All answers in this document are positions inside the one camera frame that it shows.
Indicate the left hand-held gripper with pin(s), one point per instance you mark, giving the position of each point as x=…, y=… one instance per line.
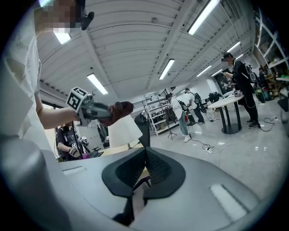
x=75, y=101

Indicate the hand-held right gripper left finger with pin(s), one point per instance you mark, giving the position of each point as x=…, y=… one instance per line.
x=90, y=178

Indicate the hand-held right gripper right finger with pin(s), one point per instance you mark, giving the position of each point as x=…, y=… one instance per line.
x=192, y=198

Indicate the white table lamp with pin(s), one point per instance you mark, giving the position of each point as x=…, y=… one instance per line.
x=124, y=133

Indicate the person's left forearm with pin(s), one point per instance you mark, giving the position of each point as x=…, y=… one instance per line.
x=56, y=117

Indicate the wooden work table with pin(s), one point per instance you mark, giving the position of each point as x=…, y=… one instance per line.
x=119, y=149

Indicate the ceiling light tube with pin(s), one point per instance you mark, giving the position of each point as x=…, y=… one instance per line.
x=97, y=84
x=203, y=17
x=62, y=37
x=233, y=46
x=166, y=68
x=203, y=70

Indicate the white power strip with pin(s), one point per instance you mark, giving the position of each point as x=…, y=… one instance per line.
x=210, y=150

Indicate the white storage rack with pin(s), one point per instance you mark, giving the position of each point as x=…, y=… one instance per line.
x=155, y=119

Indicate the black tripod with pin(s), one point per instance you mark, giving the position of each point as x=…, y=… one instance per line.
x=171, y=130

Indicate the person's white shirt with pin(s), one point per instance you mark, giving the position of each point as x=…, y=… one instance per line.
x=18, y=90

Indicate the round table with black base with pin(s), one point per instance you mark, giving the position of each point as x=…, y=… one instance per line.
x=228, y=103

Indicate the black visitor chair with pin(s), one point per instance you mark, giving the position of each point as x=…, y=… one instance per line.
x=284, y=103

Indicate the white shelf unit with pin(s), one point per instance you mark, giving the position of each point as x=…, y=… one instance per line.
x=271, y=40

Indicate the black head-worn camera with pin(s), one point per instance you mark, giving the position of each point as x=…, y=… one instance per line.
x=87, y=20

